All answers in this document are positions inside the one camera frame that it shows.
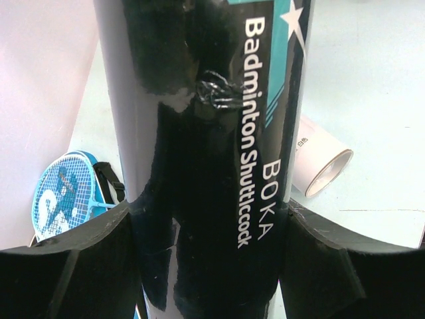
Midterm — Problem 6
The black shuttlecock tube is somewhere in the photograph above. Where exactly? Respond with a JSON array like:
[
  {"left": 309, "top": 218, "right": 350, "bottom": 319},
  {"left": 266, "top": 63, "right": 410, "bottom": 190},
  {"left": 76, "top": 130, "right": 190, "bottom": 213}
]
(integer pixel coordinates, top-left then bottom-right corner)
[{"left": 94, "top": 1, "right": 314, "bottom": 318}]

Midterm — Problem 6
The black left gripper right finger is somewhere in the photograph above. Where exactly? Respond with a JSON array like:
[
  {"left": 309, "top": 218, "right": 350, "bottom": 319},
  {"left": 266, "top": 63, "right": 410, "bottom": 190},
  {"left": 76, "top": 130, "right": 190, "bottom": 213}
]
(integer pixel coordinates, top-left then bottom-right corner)
[{"left": 280, "top": 200, "right": 424, "bottom": 318}]

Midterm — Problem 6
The blue racket white grip left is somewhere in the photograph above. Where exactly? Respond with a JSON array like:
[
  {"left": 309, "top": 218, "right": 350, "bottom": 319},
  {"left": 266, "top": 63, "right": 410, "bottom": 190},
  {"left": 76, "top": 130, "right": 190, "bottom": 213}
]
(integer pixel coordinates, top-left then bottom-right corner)
[{"left": 31, "top": 150, "right": 117, "bottom": 242}]

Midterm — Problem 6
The black sport racket cover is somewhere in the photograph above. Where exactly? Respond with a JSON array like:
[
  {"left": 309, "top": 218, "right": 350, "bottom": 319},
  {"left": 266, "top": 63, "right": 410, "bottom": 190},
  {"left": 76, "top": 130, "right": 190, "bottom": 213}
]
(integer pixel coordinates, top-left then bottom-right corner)
[{"left": 93, "top": 161, "right": 125, "bottom": 204}]

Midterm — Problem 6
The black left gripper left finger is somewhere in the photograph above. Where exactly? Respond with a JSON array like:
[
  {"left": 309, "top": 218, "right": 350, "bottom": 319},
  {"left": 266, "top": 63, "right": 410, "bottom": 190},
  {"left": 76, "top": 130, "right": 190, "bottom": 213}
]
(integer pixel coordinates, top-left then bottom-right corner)
[{"left": 1, "top": 202, "right": 141, "bottom": 318}]

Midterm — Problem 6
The white shuttlecock tube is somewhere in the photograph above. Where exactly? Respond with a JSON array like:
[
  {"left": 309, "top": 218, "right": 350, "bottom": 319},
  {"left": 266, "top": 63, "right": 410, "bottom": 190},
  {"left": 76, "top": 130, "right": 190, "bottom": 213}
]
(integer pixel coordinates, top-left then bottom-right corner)
[{"left": 292, "top": 115, "right": 354, "bottom": 198}]

